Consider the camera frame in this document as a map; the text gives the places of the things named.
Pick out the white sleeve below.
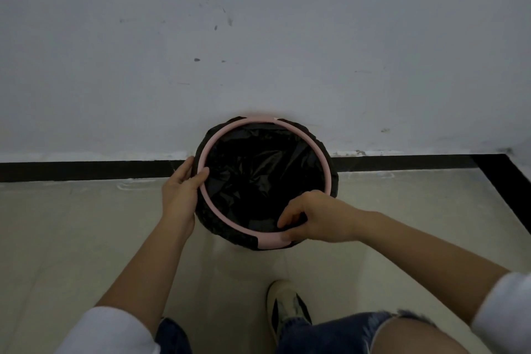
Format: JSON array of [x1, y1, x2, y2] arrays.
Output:
[[53, 306, 162, 354], [470, 271, 531, 354]]

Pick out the white right sleeve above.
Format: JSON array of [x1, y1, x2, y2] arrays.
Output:
[[470, 271, 531, 354]]

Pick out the person's left forearm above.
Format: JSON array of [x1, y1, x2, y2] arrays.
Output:
[[95, 220, 196, 326]]

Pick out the person's right forearm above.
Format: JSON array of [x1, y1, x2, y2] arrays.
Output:
[[360, 211, 512, 326]]

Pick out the person's left hand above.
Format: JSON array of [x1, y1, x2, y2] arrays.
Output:
[[161, 155, 210, 241]]

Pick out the white left sleeve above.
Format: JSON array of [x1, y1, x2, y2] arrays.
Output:
[[53, 306, 162, 354]]

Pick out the blue ripped jeans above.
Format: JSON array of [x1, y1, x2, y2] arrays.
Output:
[[154, 310, 437, 354]]

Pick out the pink bin ring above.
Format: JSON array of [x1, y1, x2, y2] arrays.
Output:
[[197, 116, 332, 251]]

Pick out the person's right hand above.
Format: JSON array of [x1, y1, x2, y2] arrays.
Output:
[[277, 189, 366, 243]]

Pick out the black garbage bag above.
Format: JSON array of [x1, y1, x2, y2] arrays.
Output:
[[194, 116, 339, 252]]

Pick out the beige and black shoe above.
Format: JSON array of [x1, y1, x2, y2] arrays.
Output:
[[265, 279, 313, 345]]

